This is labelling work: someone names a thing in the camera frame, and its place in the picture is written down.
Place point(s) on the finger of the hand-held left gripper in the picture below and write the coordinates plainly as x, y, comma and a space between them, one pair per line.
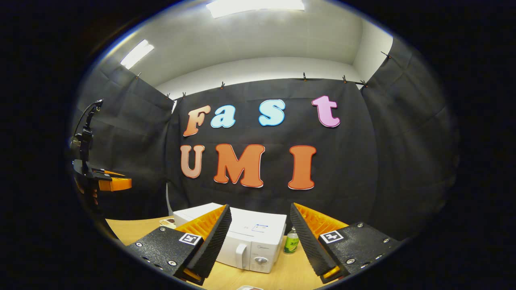
117, 184
111, 174

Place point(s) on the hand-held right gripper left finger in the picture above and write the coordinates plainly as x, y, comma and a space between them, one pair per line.
215, 241

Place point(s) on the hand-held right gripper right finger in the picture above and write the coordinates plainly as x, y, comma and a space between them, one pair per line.
308, 241

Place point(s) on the white microwave oven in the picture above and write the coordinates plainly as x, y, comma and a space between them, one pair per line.
258, 241

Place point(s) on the green label drink bottle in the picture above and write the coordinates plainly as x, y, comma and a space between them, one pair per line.
291, 243

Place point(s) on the white divided snack dish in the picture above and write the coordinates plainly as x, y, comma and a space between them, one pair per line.
168, 222

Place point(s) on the white rectangular plate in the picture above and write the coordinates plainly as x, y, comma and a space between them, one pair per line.
250, 287

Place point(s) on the ceiling light panel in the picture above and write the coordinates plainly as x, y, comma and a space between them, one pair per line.
137, 54
254, 7

